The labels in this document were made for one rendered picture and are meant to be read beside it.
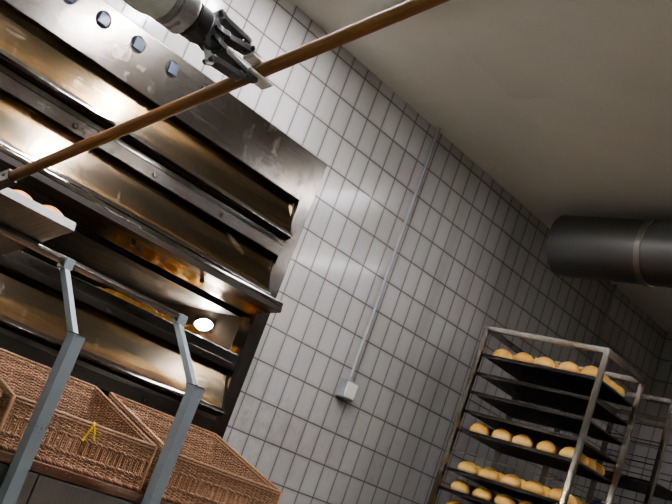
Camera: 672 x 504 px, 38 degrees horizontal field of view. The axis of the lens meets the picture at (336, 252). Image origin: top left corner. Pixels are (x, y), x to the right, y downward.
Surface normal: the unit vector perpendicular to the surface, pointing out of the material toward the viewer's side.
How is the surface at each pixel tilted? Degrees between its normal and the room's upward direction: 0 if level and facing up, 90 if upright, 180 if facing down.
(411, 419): 90
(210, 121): 90
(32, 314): 70
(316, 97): 90
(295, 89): 90
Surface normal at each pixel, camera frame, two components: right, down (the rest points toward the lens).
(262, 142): 0.70, 0.08
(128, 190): 0.78, -0.24
